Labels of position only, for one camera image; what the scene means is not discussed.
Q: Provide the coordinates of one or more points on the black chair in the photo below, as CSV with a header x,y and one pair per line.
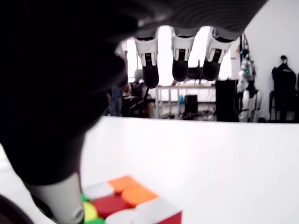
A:
x,y
133,106

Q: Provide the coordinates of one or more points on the white humanoid robot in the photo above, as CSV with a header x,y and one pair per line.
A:
x,y
245,100

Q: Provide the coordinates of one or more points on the black monitor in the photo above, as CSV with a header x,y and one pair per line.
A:
x,y
195,73

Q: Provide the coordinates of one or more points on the black cabinet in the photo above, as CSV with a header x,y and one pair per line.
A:
x,y
226,102

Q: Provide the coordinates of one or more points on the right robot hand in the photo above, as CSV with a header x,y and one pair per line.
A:
x,y
46,81

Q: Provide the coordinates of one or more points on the small black box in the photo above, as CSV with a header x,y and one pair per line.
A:
x,y
191,105

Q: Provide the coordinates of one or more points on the multicoloured Rubik's cube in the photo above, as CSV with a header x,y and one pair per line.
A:
x,y
130,193

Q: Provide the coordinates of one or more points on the white metal frame desk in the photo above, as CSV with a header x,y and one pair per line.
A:
x,y
182,86

